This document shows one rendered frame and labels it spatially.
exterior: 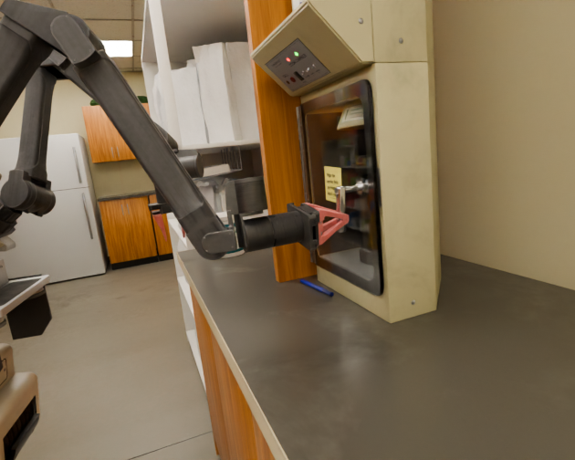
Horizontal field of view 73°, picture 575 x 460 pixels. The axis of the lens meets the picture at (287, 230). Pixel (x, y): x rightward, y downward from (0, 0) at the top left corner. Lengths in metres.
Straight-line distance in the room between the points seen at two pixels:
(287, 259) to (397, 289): 0.38
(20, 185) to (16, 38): 0.50
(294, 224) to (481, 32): 0.71
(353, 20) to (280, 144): 0.41
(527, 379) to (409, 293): 0.25
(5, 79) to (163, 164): 0.26
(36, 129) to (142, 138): 0.60
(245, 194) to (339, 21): 0.32
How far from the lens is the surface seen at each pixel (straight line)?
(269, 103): 1.03
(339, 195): 0.73
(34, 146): 1.24
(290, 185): 1.04
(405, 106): 0.75
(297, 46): 0.80
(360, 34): 0.72
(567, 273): 1.05
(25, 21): 0.77
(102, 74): 0.72
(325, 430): 0.54
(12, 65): 0.77
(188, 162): 1.01
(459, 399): 0.60
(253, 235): 0.66
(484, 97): 1.14
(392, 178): 0.73
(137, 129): 0.69
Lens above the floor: 1.27
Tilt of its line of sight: 11 degrees down
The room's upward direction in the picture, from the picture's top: 6 degrees counter-clockwise
